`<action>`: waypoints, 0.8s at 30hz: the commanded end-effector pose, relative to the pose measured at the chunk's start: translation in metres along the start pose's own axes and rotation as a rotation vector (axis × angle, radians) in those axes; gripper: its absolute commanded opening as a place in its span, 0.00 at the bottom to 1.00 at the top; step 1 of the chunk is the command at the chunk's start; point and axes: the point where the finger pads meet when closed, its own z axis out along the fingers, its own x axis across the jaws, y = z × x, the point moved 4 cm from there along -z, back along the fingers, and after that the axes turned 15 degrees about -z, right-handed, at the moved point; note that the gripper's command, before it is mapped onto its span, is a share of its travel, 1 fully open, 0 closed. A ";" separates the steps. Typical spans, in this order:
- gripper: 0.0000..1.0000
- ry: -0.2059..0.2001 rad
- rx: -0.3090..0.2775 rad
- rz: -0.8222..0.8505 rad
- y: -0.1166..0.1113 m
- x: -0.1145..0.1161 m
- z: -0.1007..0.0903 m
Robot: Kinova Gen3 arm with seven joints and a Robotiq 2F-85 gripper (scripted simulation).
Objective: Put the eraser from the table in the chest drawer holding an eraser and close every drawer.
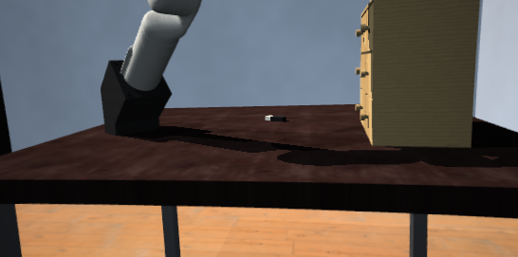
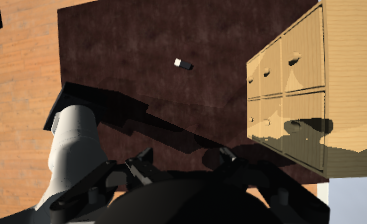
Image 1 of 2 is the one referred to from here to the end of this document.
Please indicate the small wooden chest of drawers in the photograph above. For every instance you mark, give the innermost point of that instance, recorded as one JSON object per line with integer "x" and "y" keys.
{"x": 424, "y": 54}

